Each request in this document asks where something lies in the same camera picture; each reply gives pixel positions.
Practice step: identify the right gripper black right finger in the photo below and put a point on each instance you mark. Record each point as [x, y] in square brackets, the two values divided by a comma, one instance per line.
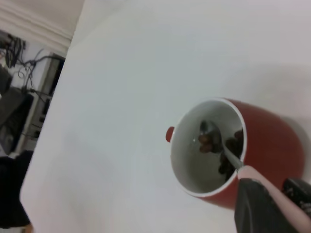
[298, 194]

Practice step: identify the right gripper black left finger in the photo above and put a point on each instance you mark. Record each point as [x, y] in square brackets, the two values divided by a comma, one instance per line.
[257, 208]

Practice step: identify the red ceramic mug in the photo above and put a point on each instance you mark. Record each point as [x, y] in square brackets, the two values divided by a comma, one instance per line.
[272, 136]

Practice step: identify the scooped coffee beans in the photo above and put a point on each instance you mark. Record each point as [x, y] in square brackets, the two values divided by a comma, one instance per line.
[230, 145]

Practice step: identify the white shelf rack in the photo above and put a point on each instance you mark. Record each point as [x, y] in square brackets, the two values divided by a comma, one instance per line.
[46, 92]

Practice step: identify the black bulky object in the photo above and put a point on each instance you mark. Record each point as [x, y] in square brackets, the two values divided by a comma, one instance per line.
[12, 189]

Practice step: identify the dark grey box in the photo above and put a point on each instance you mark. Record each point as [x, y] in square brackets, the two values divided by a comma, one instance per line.
[12, 109]

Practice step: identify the white wall moulding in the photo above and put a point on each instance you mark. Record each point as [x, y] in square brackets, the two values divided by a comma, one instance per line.
[36, 21]

